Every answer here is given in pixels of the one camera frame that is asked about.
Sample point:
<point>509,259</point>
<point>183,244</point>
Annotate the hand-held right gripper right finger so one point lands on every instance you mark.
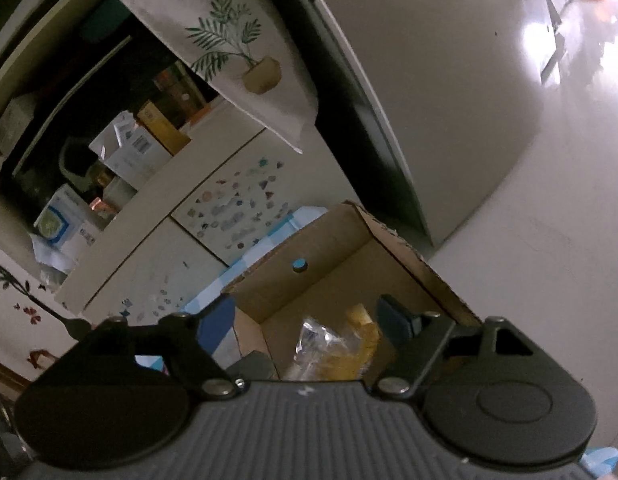
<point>395,321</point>

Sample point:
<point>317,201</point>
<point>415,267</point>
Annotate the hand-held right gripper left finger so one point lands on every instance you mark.
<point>216,324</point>

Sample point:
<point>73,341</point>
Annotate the yellow snack packet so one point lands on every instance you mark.
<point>363,340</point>

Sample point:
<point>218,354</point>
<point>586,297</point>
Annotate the silver snack packet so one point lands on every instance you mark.
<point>316,342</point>

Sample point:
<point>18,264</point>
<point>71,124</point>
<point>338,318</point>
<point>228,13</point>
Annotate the cardboard box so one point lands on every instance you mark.
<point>334,260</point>

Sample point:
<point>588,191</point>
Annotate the cream cabinet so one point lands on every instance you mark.
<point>154,250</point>

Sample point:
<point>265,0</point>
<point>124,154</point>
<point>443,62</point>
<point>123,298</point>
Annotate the orange packet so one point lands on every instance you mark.
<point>101,206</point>

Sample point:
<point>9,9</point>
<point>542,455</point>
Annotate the white and blue box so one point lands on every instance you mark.
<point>59,220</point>

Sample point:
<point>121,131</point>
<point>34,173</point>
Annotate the white and green open box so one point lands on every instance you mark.
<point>131,152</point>

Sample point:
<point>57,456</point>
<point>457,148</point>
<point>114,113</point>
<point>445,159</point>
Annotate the yellow-orange box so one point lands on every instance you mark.
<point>161,127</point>

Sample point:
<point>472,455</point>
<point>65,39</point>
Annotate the silver refrigerator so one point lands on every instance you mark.
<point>439,110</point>

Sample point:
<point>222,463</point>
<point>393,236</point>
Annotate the plant print curtain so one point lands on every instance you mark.
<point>224,60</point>

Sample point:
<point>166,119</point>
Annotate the plant vase wall sticker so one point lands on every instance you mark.
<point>9,280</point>

